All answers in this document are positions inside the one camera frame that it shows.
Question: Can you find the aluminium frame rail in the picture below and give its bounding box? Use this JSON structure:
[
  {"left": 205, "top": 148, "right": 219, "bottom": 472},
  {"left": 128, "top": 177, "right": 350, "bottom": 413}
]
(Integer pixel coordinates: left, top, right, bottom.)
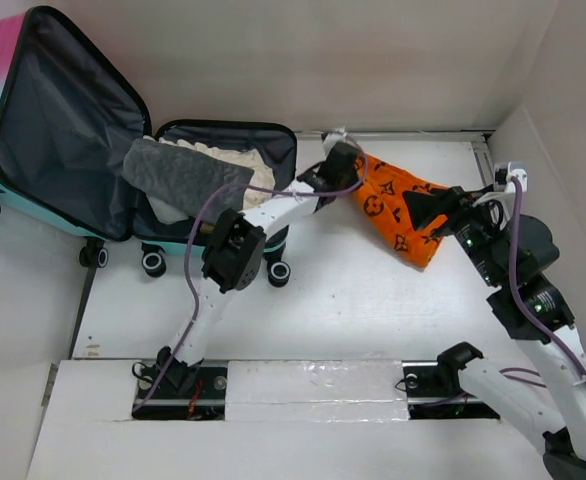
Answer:
[{"left": 292, "top": 129, "right": 504, "bottom": 191}]

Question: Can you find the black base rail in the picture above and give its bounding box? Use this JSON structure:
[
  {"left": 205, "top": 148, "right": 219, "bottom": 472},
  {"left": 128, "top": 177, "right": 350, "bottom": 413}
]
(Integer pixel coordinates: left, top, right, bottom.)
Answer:
[{"left": 132, "top": 360, "right": 499, "bottom": 424}]

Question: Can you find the pink and teal suitcase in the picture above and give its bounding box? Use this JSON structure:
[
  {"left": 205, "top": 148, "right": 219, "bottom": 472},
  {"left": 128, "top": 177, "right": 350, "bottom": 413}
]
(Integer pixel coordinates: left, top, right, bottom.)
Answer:
[{"left": 0, "top": 6, "right": 297, "bottom": 278}]

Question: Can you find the white plastic bag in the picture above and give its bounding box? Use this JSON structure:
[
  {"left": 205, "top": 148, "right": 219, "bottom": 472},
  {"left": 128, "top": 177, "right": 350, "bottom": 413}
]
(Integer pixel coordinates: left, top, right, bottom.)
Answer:
[{"left": 147, "top": 195, "right": 192, "bottom": 225}]

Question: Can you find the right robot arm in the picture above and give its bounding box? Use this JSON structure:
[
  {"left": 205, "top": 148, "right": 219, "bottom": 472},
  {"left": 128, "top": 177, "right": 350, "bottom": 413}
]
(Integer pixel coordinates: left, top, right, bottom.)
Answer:
[{"left": 402, "top": 187, "right": 586, "bottom": 479}]

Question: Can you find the orange patterned towel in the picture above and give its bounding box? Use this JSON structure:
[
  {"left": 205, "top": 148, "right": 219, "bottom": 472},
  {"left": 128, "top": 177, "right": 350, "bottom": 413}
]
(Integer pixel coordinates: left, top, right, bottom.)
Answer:
[{"left": 352, "top": 154, "right": 446, "bottom": 270}]

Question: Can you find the grey and cream fleece garment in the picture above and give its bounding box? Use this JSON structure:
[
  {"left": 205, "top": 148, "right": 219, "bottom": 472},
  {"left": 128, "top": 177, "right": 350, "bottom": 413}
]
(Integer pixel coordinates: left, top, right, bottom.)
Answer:
[{"left": 122, "top": 136, "right": 276, "bottom": 224}]

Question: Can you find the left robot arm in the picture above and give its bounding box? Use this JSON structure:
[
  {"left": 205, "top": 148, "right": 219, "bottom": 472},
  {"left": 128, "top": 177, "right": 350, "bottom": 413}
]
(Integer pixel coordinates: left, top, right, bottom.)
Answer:
[{"left": 151, "top": 132, "right": 366, "bottom": 397}]

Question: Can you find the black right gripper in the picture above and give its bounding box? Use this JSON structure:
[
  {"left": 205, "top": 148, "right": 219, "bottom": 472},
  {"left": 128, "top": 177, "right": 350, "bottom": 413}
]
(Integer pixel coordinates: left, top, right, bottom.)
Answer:
[{"left": 400, "top": 182, "right": 504, "bottom": 286}]

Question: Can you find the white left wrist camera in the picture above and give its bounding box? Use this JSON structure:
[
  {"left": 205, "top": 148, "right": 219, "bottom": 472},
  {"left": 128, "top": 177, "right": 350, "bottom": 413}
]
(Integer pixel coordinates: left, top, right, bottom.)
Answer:
[{"left": 320, "top": 127, "right": 361, "bottom": 156}]

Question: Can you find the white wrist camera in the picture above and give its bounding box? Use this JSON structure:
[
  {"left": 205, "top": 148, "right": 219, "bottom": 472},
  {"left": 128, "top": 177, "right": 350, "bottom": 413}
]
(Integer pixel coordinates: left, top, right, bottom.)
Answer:
[
  {"left": 493, "top": 162, "right": 528, "bottom": 194},
  {"left": 320, "top": 127, "right": 361, "bottom": 156}
]

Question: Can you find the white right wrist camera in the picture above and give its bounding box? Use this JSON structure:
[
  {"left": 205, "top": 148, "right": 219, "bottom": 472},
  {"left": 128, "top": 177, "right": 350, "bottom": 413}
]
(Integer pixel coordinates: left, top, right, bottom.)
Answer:
[{"left": 493, "top": 162, "right": 528, "bottom": 194}]

